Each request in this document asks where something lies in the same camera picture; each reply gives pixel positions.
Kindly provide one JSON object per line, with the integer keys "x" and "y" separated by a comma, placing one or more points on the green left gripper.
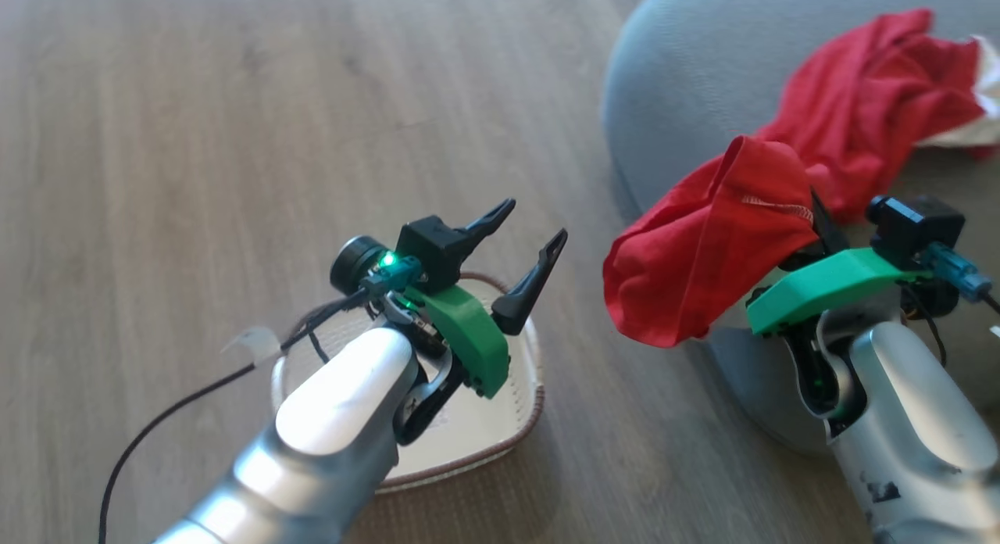
{"x": 469, "y": 333}

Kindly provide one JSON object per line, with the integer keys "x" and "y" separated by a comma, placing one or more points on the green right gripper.
{"x": 828, "y": 286}

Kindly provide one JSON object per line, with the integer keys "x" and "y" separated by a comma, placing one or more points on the red garment with white trim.
{"x": 703, "y": 255}

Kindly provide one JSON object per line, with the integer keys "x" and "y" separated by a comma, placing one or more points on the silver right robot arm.
{"x": 914, "y": 434}

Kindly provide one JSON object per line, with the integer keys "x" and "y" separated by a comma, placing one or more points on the white plastic laundry basket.
{"x": 484, "y": 427}

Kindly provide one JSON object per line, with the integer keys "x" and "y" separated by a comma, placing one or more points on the grey round pouf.
{"x": 687, "y": 83}

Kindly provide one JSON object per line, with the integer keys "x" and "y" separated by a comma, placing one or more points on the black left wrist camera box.
{"x": 430, "y": 243}

